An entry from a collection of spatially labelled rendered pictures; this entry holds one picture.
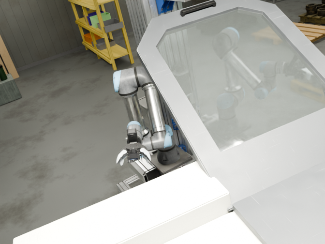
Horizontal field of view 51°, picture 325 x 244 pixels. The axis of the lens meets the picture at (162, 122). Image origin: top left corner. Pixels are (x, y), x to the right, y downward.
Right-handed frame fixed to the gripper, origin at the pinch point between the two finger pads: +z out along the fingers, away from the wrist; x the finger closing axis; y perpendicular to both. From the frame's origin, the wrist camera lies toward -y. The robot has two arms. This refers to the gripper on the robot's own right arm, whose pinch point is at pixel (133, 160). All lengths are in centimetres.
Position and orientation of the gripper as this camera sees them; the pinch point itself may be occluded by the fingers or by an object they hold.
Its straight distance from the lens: 155.9
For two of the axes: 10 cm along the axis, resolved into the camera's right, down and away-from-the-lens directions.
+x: -10.0, 0.9, -0.3
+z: 0.7, 4.9, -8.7
